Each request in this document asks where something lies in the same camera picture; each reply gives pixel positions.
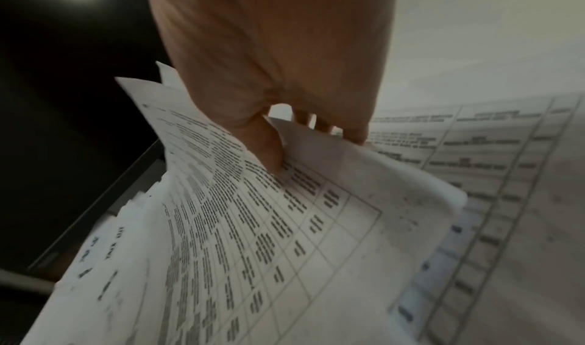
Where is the person's right hand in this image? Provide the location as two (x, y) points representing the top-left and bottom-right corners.
(144, 0), (403, 177)

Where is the white sheet with sparse text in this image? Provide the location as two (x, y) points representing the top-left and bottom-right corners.
(18, 177), (177, 345)

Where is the sheet with blue print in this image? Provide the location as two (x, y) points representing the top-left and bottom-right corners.
(388, 212), (478, 339)

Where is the curled white printed table sheet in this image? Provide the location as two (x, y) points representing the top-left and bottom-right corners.
(114, 61), (469, 345)

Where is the large flat printed table sheet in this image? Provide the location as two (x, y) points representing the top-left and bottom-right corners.
(366, 0), (585, 345)

